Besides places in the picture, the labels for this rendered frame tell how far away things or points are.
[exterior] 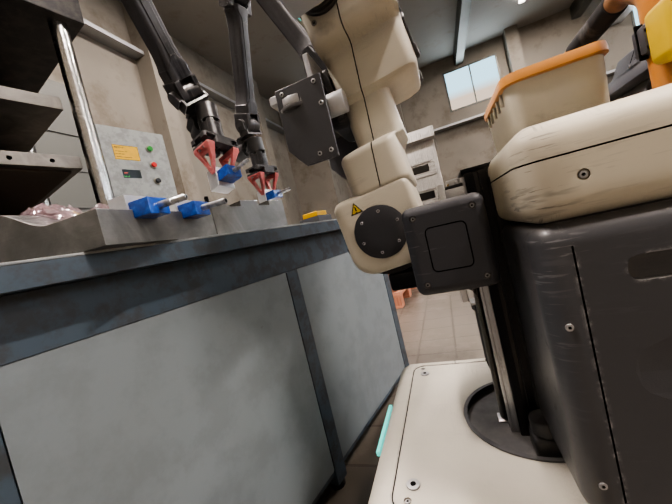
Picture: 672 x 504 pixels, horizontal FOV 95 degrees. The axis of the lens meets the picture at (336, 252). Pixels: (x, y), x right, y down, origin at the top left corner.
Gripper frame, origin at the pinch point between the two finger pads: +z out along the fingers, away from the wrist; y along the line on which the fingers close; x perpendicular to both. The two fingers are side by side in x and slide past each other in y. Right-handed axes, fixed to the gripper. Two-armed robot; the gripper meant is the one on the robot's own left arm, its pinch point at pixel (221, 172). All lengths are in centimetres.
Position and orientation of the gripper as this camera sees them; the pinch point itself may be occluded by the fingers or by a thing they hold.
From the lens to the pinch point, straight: 88.4
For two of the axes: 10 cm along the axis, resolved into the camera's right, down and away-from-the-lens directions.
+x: 7.8, -3.3, -5.3
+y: -5.6, 0.2, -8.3
